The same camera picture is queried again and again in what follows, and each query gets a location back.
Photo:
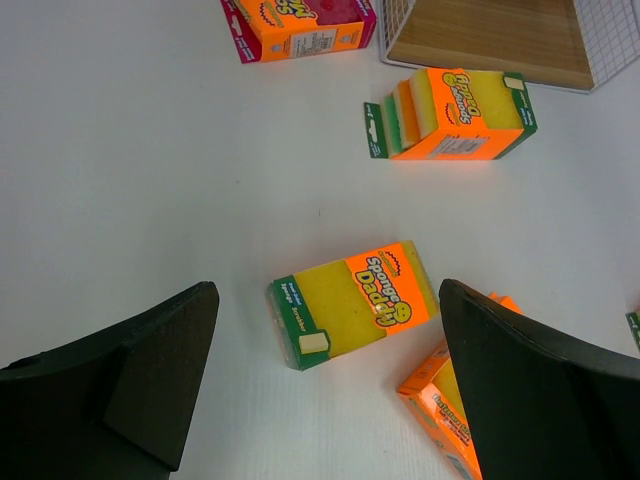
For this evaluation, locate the orange green sponge pack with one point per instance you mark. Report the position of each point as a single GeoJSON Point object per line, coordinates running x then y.
{"type": "Point", "coordinates": [451, 114]}

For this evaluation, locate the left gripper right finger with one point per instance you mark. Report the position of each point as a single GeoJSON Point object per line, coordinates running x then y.
{"type": "Point", "coordinates": [541, 404]}

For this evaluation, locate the orange flat scrub box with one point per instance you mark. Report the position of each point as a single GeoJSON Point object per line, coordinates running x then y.
{"type": "Point", "coordinates": [432, 396]}

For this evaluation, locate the white wire wooden shelf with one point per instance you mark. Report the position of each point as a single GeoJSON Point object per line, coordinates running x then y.
{"type": "Point", "coordinates": [565, 44]}

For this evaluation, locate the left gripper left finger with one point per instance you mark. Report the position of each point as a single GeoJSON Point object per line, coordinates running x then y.
{"type": "Point", "coordinates": [116, 404]}

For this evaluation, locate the yellow sponge pack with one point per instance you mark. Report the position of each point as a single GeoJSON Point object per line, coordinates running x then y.
{"type": "Point", "coordinates": [633, 321]}
{"type": "Point", "coordinates": [341, 306]}

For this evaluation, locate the pink orange sponge box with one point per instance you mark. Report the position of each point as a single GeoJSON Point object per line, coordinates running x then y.
{"type": "Point", "coordinates": [266, 31]}

